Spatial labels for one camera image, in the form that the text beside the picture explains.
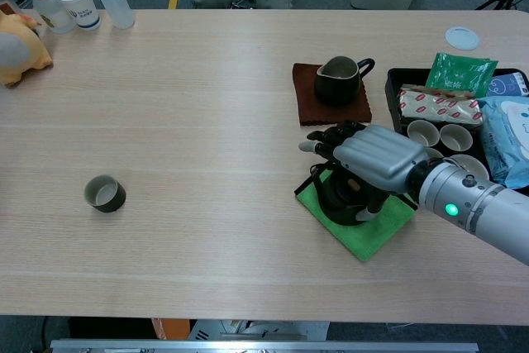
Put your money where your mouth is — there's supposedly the red white snack packet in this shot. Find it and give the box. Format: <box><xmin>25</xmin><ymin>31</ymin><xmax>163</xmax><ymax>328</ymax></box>
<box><xmin>398</xmin><ymin>83</ymin><xmax>485</xmax><ymax>126</ymax></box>

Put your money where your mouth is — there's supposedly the dark ceramic pitcher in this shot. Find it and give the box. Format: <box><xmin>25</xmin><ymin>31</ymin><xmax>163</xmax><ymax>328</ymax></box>
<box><xmin>313</xmin><ymin>55</ymin><xmax>376</xmax><ymax>108</ymax></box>

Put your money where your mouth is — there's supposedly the orange-brown seat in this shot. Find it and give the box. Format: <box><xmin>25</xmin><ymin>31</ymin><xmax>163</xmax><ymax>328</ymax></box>
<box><xmin>150</xmin><ymin>317</ymin><xmax>191</xmax><ymax>341</ymax></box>

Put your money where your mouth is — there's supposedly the black plastic tray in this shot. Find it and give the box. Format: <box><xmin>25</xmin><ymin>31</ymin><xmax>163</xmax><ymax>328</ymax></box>
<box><xmin>384</xmin><ymin>67</ymin><xmax>529</xmax><ymax>188</ymax></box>

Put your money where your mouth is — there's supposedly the grey-green ceramic teacup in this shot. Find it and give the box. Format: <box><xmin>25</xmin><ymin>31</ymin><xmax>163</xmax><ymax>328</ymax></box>
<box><xmin>83</xmin><ymin>174</ymin><xmax>127</xmax><ymax>214</ymax></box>

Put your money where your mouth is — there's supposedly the brown cloth mat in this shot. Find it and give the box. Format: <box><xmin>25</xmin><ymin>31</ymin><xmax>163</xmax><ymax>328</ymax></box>
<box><xmin>292</xmin><ymin>62</ymin><xmax>373</xmax><ymax>127</ymax></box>

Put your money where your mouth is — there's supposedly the yellow plush toy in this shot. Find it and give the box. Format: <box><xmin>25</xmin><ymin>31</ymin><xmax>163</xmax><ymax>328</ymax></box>
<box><xmin>0</xmin><ymin>12</ymin><xmax>54</xmax><ymax>88</ymax></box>

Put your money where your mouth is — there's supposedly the green cloth with black trim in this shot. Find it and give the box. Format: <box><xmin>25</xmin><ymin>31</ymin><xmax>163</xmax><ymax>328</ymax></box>
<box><xmin>293</xmin><ymin>169</ymin><xmax>418</xmax><ymax>263</ymax></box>

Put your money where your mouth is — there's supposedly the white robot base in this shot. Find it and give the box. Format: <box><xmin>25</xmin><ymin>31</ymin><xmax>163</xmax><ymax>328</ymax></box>
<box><xmin>188</xmin><ymin>318</ymin><xmax>331</xmax><ymax>341</ymax></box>

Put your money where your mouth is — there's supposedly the white blue printed packet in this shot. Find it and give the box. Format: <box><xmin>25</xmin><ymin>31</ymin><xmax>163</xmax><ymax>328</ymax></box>
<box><xmin>486</xmin><ymin>71</ymin><xmax>529</xmax><ymax>98</ymax></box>

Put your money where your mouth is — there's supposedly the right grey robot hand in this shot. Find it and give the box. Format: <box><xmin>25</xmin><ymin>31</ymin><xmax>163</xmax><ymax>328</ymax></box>
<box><xmin>298</xmin><ymin>120</ymin><xmax>430</xmax><ymax>222</ymax></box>

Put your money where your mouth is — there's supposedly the glass bottle with wooden cap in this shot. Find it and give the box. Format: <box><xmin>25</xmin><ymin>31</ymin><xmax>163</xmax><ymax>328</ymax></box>
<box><xmin>26</xmin><ymin>0</ymin><xmax>79</xmax><ymax>35</ymax></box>

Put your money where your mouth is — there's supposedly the white round table cap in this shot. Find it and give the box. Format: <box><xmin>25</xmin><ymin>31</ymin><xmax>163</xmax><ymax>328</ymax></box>
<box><xmin>445</xmin><ymin>26</ymin><xmax>480</xmax><ymax>51</ymax></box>

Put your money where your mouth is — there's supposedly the light blue wipes pack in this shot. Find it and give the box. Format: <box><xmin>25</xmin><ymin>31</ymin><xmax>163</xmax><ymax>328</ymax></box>
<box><xmin>477</xmin><ymin>95</ymin><xmax>529</xmax><ymax>189</ymax></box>

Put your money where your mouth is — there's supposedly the white paper cup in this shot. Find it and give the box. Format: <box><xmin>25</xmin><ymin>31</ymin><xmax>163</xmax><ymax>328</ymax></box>
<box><xmin>53</xmin><ymin>0</ymin><xmax>102</xmax><ymax>31</ymax></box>

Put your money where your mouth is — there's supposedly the black cast-iron teapot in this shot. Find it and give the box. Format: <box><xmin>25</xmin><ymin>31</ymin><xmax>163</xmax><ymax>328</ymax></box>
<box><xmin>309</xmin><ymin>162</ymin><xmax>388</xmax><ymax>227</ymax></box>

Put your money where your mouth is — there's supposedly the green tea packet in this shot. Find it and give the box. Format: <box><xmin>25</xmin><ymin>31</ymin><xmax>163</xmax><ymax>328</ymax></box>
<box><xmin>424</xmin><ymin>52</ymin><xmax>499</xmax><ymax>96</ymax></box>

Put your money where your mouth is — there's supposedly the white lidded tea bowl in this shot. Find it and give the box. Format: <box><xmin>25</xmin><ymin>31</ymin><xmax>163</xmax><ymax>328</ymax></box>
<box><xmin>448</xmin><ymin>153</ymin><xmax>489</xmax><ymax>183</ymax></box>

